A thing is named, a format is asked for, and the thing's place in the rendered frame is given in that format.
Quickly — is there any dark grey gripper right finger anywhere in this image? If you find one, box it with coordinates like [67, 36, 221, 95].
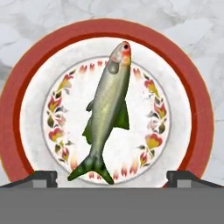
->
[166, 171, 224, 189]

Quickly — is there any red rimmed floral plate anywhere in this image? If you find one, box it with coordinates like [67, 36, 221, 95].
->
[0, 18, 215, 189]

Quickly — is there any silver green fish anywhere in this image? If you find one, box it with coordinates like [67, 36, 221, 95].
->
[66, 40, 132, 186]

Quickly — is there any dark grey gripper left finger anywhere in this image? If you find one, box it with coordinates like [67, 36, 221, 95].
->
[0, 171, 58, 189]

